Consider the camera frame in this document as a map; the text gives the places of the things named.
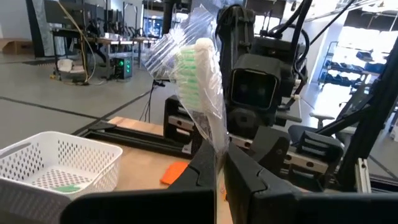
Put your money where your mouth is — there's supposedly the orange flat mat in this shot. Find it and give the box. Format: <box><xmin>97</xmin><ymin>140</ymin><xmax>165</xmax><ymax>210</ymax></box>
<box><xmin>160</xmin><ymin>161</ymin><xmax>190</xmax><ymax>186</ymax></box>

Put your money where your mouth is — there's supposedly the shelf with blue bins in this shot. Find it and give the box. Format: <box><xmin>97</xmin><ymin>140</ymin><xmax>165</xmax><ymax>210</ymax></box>
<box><xmin>318</xmin><ymin>40</ymin><xmax>389</xmax><ymax>91</ymax></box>

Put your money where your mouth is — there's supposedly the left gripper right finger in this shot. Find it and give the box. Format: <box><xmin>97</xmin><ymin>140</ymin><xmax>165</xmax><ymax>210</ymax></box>
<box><xmin>223</xmin><ymin>142</ymin><xmax>398</xmax><ymax>224</ymax></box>

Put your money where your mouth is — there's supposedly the silver aluminium frame bracket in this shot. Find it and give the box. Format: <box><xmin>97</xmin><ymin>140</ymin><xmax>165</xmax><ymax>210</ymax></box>
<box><xmin>354</xmin><ymin>157</ymin><xmax>373</xmax><ymax>194</ymax></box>

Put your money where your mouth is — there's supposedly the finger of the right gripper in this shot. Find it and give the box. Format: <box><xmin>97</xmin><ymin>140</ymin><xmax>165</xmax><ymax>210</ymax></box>
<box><xmin>188</xmin><ymin>123</ymin><xmax>205</xmax><ymax>157</ymax></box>
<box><xmin>248</xmin><ymin>126</ymin><xmax>292</xmax><ymax>185</ymax></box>

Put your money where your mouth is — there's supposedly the white bag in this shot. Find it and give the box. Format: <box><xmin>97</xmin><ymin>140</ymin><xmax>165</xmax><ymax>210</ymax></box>
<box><xmin>57</xmin><ymin>58</ymin><xmax>75</xmax><ymax>74</ymax></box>

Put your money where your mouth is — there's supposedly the white perforated plastic basket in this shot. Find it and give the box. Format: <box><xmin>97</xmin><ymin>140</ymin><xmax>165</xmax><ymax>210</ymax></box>
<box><xmin>0</xmin><ymin>130</ymin><xmax>124</xmax><ymax>200</ymax></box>

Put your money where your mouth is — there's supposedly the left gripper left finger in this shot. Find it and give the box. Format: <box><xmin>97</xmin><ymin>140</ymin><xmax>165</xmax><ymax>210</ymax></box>
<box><xmin>60</xmin><ymin>139</ymin><xmax>218</xmax><ymax>224</ymax></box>

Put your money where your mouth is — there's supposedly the black computer with green lights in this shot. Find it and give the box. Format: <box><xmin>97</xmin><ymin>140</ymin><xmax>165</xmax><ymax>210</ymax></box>
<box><xmin>111</xmin><ymin>55</ymin><xmax>134</xmax><ymax>80</ymax></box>

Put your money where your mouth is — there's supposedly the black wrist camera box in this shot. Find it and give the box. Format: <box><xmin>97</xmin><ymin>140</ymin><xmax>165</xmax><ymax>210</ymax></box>
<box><xmin>228</xmin><ymin>54</ymin><xmax>282</xmax><ymax>111</ymax></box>

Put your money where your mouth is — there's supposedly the yellow hanging cable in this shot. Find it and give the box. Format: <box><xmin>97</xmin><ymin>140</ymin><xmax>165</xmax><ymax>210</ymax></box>
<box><xmin>57</xmin><ymin>0</ymin><xmax>97</xmax><ymax>85</ymax></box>

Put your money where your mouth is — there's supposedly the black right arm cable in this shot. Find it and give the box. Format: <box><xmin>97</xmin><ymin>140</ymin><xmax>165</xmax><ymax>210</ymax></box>
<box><xmin>266</xmin><ymin>0</ymin><xmax>357</xmax><ymax>77</ymax></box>

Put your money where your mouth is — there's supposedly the cardboard box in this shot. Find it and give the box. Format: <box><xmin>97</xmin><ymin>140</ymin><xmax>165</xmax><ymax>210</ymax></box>
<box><xmin>0</xmin><ymin>37</ymin><xmax>35</xmax><ymax>55</ymax></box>

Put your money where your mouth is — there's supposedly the grey covered equipment rack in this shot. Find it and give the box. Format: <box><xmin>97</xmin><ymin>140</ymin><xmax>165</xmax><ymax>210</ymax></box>
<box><xmin>26</xmin><ymin>0</ymin><xmax>67</xmax><ymax>58</ymax></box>

